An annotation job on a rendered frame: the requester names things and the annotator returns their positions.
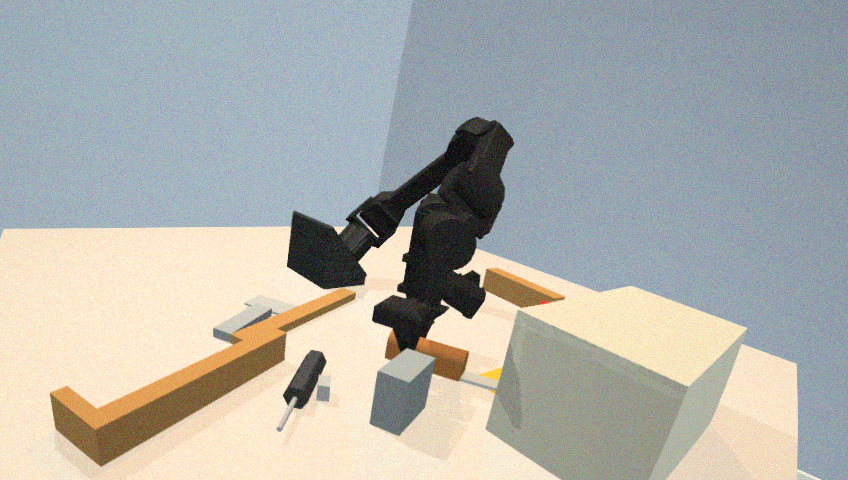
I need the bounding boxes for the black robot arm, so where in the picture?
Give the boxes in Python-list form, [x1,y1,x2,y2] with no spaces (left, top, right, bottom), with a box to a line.
[339,117,514,320]

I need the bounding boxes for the black-handled tool with grey metal rod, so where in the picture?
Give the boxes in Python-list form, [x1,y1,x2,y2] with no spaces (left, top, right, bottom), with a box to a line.
[276,350,327,432]

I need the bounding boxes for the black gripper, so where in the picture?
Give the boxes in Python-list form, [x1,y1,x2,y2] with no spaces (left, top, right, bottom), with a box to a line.
[372,245,450,352]

